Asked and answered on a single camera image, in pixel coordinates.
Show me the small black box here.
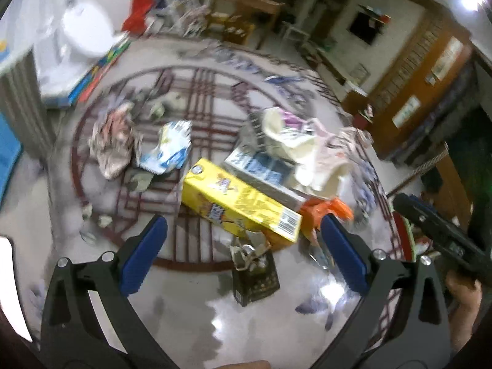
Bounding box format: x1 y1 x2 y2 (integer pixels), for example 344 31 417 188
232 252 280 307

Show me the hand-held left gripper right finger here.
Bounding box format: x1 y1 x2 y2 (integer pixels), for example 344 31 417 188
311 214 451 369

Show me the white plastic bag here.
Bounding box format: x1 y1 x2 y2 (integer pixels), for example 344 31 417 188
263 107 356 193

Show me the wooden lattice cabinet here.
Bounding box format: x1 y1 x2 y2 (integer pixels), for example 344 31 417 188
342 8 477 162

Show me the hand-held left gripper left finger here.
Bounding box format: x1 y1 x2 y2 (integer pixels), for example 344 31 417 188
40 214 170 369

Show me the olive crumpled wrapper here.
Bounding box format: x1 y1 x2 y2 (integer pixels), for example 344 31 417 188
129 169 155 193

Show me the red plastic bag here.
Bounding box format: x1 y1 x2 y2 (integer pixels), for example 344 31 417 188
122 0 174 33

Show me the person's right hand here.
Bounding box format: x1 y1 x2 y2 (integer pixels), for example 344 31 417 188
445 271 483 350

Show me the white low bench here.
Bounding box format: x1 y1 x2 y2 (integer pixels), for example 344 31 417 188
282 23 313 47

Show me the television cabinet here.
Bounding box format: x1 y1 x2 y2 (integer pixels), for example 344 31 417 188
304 42 370 93

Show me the orange plastic wrapper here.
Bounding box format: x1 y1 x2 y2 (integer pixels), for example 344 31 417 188
299 198 354 239

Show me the dark crumpled wrapper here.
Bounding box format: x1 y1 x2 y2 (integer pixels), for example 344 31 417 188
131 81 185 119

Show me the white desk lamp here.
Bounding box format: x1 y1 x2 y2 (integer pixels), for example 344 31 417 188
57 0 116 62

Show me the person's left hand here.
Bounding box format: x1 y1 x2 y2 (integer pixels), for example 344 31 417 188
213 360 272 369

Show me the wall shelf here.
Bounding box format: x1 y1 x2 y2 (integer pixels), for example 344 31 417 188
357 4 393 24

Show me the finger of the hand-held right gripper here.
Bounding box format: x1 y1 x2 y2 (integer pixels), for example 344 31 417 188
393 193 439 239

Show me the colourful book stack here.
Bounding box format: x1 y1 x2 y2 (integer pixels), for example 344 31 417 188
67 38 132 104

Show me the wall television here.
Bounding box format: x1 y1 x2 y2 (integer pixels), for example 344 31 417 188
348 8 386 46

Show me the red bin with green rim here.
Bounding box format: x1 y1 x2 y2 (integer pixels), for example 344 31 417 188
398 215 418 260

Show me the blue white snack bag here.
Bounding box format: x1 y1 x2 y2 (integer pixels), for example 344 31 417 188
139 120 193 176

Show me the carved wooden chair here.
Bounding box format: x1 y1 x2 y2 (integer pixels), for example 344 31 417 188
384 142 474 220

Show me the crumpled floral paper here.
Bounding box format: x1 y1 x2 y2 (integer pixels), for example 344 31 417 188
88 102 144 181

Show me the yellow drink carton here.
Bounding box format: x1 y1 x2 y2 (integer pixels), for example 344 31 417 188
181 157 302 244

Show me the large white blue milk carton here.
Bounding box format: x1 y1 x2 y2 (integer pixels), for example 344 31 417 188
224 147 308 210

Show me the blue box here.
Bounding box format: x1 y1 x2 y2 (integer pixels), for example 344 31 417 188
0 111 24 209

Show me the grey striped box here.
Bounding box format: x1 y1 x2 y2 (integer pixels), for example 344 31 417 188
0 52 59 156

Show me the pink plastic bag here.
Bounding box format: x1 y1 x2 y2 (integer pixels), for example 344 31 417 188
279 108 309 128

